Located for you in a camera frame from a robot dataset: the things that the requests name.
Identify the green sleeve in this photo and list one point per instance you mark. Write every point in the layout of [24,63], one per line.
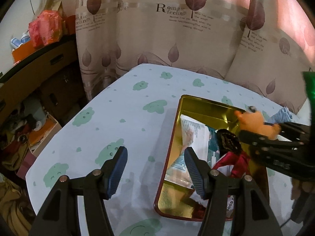
[309,79]

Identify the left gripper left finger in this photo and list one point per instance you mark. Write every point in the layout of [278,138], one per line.
[112,172]

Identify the orange box on cabinet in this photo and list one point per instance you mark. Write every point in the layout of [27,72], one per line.
[23,51]

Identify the cardboard box with clutter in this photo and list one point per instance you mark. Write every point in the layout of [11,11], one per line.
[24,135]

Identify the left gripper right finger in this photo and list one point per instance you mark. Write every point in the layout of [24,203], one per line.
[199,172]

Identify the blue capped bottle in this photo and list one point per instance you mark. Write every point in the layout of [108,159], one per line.
[15,43]

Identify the orange rubber dinosaur toy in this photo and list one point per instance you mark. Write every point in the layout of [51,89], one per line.
[252,120]

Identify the red gold tin box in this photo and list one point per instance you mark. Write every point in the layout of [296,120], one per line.
[173,201]

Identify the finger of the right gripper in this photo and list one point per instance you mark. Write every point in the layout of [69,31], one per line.
[228,142]
[294,128]

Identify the light blue folded towel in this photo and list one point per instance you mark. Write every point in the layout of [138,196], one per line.
[282,116]

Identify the dark wooden cabinet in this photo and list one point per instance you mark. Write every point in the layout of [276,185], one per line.
[51,75]

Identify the white green wipes packet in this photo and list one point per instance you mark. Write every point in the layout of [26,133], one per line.
[202,139]

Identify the red plastic bag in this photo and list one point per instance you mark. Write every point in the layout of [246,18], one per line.
[46,29]

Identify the beige leaf print curtain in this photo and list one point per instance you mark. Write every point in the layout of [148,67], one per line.
[262,45]

